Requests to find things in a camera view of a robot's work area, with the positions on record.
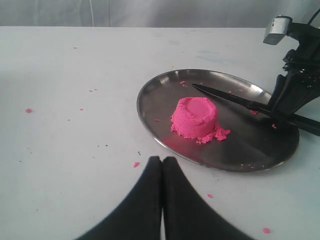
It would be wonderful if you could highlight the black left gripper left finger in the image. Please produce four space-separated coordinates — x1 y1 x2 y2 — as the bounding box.
78 156 162 240

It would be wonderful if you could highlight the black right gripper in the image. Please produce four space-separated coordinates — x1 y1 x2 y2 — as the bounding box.
268 22 320 116

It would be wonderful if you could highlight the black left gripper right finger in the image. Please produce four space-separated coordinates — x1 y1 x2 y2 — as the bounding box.
162 156 252 240

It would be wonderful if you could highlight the black knife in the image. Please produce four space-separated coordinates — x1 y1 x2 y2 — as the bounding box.
191 83 320 136

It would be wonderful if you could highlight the pink kinetic sand mound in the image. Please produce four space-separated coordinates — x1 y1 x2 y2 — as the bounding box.
170 97 231 145

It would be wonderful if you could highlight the round steel plate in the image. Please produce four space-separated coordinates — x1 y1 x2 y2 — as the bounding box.
136 69 300 173

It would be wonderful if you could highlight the white backdrop curtain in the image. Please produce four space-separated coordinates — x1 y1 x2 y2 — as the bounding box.
0 0 320 28

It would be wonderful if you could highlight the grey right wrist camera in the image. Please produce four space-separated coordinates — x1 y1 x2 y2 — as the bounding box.
263 15 293 46

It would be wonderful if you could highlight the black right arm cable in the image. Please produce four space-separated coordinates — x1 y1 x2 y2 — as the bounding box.
306 4 320 26

